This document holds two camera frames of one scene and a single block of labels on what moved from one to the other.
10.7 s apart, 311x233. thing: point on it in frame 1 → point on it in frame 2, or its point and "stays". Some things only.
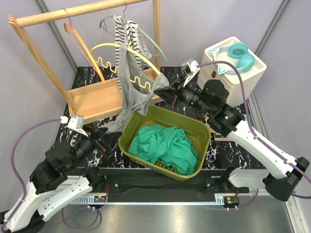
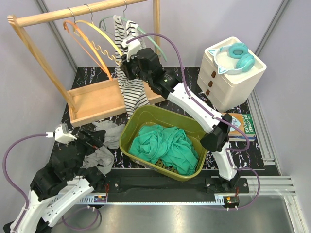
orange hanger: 100,78 → 65,25
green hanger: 142,32 stays
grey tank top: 139,82 → 103,158
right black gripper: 168,95 → 125,67
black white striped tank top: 129,33 stays
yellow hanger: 116,68 → 101,30
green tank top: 171,145 stays
